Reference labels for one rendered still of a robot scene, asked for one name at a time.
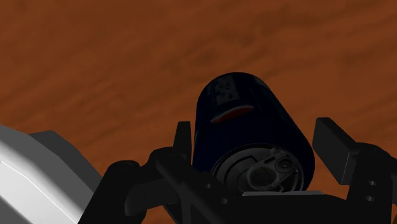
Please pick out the dark blue drink can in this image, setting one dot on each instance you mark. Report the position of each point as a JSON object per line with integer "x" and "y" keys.
{"x": 248, "y": 130}

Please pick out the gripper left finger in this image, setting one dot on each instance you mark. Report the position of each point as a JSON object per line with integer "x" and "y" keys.
{"x": 173, "y": 186}

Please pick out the grey white angular object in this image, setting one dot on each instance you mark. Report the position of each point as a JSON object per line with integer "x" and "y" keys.
{"x": 37, "y": 176}

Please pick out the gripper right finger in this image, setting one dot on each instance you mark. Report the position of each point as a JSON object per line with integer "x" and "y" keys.
{"x": 369, "y": 173}

